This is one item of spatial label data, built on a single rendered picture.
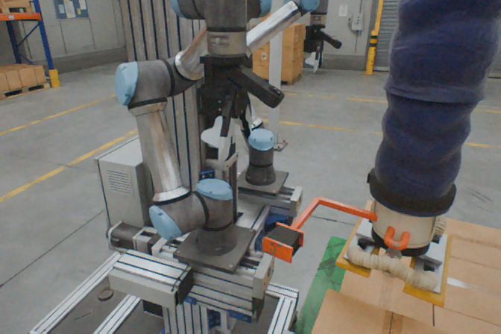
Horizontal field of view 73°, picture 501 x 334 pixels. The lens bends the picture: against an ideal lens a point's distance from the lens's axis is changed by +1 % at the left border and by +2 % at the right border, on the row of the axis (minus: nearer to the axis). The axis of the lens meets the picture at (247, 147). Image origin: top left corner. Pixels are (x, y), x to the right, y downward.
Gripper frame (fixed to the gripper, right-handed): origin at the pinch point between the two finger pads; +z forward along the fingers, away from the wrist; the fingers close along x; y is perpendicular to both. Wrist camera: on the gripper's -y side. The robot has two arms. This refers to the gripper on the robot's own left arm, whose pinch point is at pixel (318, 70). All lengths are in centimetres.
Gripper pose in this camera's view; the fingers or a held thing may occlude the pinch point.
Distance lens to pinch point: 165.2
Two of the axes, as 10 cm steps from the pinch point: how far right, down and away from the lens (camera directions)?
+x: -3.5, 3.7, -8.6
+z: 0.0, 9.2, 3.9
